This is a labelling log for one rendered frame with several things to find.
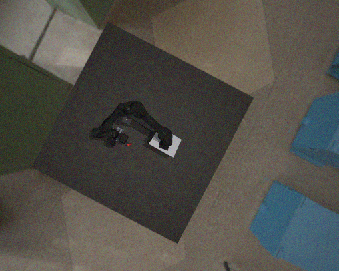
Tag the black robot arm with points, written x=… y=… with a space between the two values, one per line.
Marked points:
x=137 y=110

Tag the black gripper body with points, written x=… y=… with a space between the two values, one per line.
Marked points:
x=123 y=138

